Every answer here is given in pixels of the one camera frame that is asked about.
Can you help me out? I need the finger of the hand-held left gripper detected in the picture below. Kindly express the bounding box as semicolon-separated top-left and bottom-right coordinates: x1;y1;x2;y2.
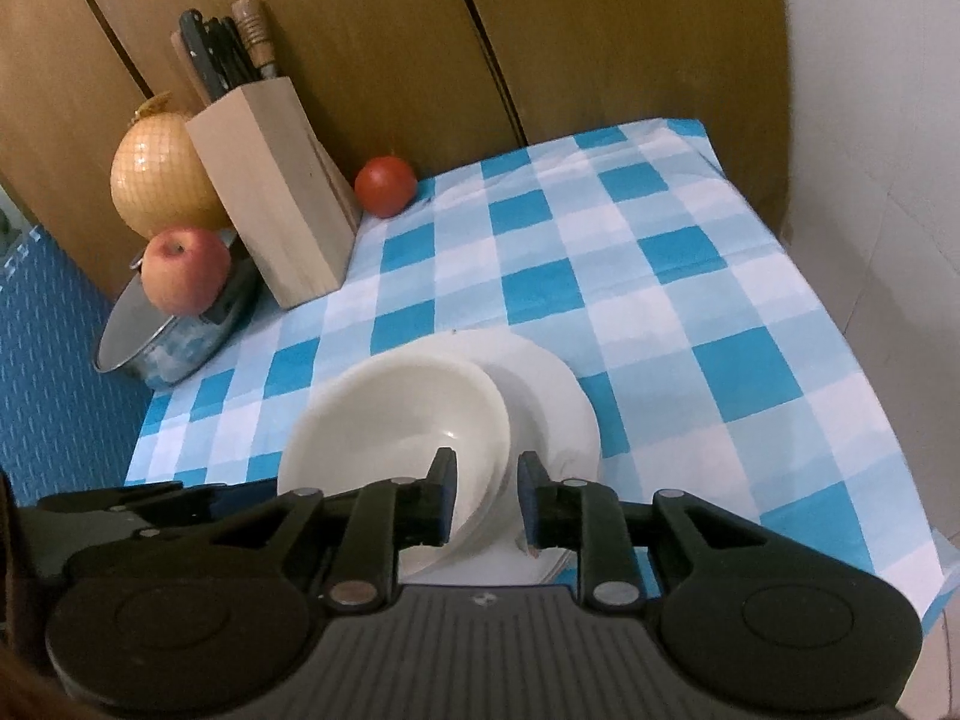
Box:
112;480;301;537

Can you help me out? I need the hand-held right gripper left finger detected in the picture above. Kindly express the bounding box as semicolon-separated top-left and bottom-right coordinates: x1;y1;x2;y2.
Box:
150;448;459;609

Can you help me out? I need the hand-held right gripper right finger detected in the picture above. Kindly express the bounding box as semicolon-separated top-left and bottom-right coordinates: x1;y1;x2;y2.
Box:
518;451;826;609

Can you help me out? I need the white floral plate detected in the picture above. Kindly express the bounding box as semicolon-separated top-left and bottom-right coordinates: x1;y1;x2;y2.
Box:
401;457;602;587

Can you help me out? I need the small white bowl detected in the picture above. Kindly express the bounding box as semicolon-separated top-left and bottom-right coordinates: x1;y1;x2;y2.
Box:
409;330;602;500
277;352;512;567

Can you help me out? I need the metal cooking pot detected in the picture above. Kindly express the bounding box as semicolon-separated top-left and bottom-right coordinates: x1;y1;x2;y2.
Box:
94;247;261;391

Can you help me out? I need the blue foam panel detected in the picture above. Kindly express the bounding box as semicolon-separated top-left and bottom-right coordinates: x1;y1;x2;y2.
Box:
0;229;155;500

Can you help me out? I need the blue white checkered tablecloth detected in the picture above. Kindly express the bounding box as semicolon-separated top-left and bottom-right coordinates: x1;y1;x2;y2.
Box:
124;117;947;642

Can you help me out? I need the red yellow apple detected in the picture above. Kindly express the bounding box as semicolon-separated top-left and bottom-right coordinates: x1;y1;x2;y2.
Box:
142;225;233;315

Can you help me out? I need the wooden knife block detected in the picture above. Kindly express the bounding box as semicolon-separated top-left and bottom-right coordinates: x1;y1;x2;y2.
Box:
184;78;363;311

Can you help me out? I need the red tomato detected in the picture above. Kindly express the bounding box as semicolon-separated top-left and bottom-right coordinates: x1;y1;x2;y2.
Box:
354;153;419;219

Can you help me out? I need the yellow melon in net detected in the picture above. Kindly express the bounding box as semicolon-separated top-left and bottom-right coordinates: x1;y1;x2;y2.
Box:
110;91;230;241

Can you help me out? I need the wooden cabinet door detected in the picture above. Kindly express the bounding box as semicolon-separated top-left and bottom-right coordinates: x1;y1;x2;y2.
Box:
0;0;155;293
441;0;796;241
60;0;526;181

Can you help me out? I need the brown handled knife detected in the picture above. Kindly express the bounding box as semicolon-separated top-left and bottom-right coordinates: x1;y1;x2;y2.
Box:
171;30;212;107

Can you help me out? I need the black handled knife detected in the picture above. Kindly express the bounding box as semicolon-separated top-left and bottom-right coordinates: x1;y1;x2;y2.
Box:
204;15;262;89
178;8;226;102

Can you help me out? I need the wooden handled knife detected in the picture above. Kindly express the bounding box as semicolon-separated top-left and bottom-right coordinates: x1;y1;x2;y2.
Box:
230;0;284;82

